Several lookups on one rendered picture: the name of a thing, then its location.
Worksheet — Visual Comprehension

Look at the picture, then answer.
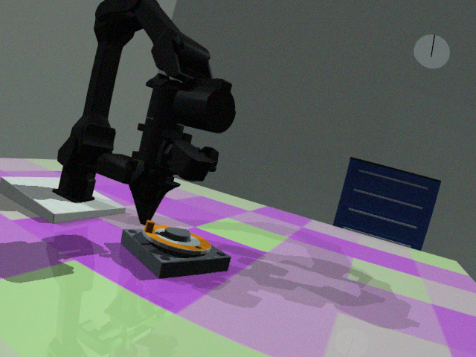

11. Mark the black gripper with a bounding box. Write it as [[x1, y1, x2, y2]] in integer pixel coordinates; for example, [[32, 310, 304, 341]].
[[96, 118, 185, 225]]

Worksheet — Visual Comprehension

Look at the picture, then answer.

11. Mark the orange round plate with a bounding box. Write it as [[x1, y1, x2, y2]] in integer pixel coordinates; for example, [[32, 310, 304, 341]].
[[143, 220, 211, 255]]

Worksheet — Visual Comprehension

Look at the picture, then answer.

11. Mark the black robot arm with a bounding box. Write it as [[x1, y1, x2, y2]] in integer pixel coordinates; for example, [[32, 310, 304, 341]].
[[53, 0, 236, 203]]

